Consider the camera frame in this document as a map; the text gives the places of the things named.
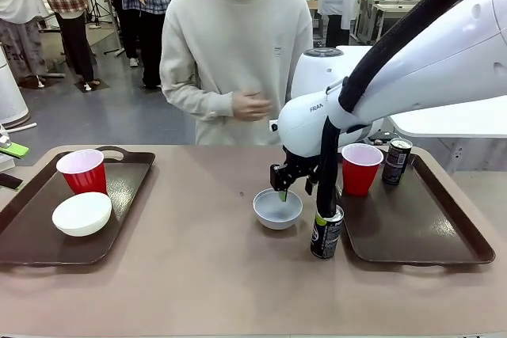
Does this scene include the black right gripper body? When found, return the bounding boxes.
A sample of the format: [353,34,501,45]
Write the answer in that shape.
[269,146,320,192]

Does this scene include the grey plastic bowl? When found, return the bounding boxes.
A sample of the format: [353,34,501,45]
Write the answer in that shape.
[253,188,304,230]

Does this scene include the red plastic party cup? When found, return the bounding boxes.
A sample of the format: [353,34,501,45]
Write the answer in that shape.
[341,143,384,197]
[55,149,109,196]

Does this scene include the black Pepsi can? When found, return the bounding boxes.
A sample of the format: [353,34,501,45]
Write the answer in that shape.
[381,138,414,186]

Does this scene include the white plastic bowl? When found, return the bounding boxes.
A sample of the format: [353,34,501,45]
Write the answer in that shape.
[51,191,113,237]

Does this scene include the person's right forearm beige sleeve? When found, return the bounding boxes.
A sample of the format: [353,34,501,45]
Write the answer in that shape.
[160,84,235,118]

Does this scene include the person's right hand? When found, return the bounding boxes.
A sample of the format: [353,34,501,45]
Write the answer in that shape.
[231,90,274,122]

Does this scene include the black can with green rim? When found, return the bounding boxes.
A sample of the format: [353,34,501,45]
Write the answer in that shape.
[310,205,345,260]

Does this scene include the dark brown plastic tray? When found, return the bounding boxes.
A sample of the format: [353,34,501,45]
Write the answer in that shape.
[334,151,496,266]
[0,145,156,267]

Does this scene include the person in beige sweatshirt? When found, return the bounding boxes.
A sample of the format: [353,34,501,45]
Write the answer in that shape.
[158,0,314,146]

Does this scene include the white side table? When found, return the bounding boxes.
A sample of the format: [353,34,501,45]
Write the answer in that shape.
[335,45,507,139]

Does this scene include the white background workbench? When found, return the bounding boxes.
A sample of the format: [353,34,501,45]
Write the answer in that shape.
[354,0,421,46]

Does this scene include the black light stand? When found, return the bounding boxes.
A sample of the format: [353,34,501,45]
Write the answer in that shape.
[85,0,128,58]

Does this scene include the black flat phone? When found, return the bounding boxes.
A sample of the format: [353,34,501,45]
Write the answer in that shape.
[0,173,24,192]

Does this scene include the black braided cable sleeve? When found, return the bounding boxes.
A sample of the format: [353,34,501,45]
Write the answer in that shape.
[314,0,507,222]

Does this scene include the black floor base plate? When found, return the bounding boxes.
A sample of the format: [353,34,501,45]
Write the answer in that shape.
[74,79,111,93]

